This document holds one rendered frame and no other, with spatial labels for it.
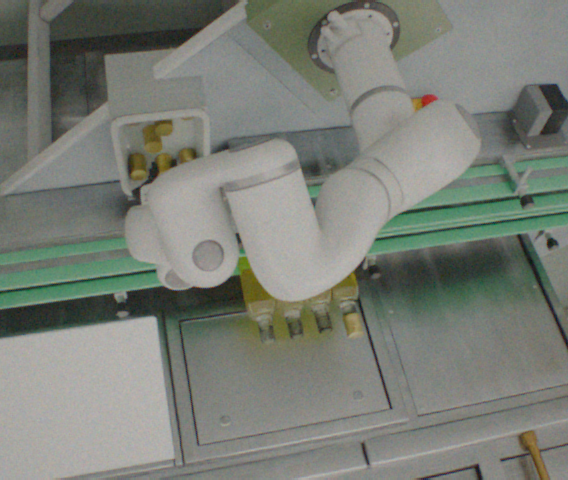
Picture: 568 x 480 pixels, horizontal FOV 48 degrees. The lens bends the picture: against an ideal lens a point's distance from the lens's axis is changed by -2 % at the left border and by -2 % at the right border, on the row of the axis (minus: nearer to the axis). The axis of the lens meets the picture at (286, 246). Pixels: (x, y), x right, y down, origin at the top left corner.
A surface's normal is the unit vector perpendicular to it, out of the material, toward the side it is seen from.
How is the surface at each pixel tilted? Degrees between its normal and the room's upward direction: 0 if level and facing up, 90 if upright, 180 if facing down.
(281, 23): 1
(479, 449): 90
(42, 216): 90
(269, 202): 48
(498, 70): 0
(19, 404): 90
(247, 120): 0
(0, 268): 90
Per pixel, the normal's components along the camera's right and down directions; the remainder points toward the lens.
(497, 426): 0.08, -0.53
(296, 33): 0.20, 0.85
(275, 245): -0.09, 0.25
